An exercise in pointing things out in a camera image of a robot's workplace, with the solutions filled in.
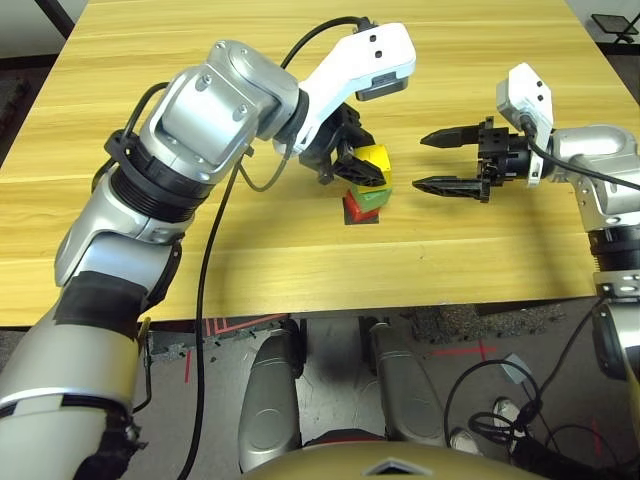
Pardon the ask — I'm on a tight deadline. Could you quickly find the black diagonal bar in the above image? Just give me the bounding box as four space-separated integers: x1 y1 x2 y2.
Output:
33 0 89 39

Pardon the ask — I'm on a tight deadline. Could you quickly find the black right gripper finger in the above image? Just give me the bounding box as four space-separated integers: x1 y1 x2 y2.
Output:
411 175 489 203
419 125 481 150

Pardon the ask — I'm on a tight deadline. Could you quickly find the green block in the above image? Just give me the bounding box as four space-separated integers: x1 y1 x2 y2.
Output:
349 186 393 216

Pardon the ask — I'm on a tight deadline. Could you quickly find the white sneaker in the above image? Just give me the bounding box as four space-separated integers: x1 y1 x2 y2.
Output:
491 396 522 427
449 428 482 455

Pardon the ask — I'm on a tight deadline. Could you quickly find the grey robot leg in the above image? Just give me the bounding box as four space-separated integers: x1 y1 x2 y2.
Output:
371 321 450 447
238 328 304 474

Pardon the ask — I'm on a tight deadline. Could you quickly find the yellow block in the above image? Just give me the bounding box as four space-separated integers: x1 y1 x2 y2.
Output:
353 143 393 191

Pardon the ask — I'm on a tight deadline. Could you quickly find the black floor cable bundle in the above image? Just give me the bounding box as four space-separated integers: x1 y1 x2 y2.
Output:
442 298 640 469

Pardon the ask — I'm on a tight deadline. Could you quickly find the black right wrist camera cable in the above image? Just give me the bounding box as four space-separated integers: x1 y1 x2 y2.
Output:
519 114 640 192

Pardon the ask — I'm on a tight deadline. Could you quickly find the red block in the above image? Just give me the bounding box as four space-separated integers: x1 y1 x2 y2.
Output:
341 194 383 224

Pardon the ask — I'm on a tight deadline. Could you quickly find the gold robot torso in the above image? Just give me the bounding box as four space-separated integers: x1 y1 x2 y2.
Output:
243 441 547 480

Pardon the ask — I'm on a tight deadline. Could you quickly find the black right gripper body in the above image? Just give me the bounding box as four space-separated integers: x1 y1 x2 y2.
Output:
475 116 532 202

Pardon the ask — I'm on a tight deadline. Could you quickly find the black rubber floor mat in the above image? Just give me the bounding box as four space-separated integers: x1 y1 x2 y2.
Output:
0 77 32 167

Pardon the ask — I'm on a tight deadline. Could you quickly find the grey cable adapter box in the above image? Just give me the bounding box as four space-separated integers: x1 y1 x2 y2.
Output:
501 353 532 385

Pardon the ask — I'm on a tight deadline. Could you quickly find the black folding stand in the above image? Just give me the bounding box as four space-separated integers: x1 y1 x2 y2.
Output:
590 13 640 48

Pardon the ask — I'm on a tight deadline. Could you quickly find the black square marker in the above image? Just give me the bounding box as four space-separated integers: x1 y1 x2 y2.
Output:
343 209 384 228

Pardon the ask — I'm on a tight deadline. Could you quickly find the grey right robot leg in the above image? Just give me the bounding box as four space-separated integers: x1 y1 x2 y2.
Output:
371 321 450 447

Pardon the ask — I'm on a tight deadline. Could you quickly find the dark trouser leg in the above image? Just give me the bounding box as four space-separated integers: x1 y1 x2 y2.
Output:
508 433 640 480

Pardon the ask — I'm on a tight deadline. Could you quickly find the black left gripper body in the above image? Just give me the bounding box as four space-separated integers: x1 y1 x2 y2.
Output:
299 101 374 186

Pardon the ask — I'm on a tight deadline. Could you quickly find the black speckled rubber mat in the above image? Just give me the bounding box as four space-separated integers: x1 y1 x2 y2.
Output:
401 301 567 347

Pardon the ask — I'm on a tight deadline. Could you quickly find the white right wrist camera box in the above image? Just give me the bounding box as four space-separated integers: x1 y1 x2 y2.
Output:
495 61 557 188

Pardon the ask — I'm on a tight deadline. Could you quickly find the grey left robot leg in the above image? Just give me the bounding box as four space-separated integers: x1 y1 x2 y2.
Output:
238 328 304 474

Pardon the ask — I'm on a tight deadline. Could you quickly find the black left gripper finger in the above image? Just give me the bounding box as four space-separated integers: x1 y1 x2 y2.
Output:
333 150 389 189

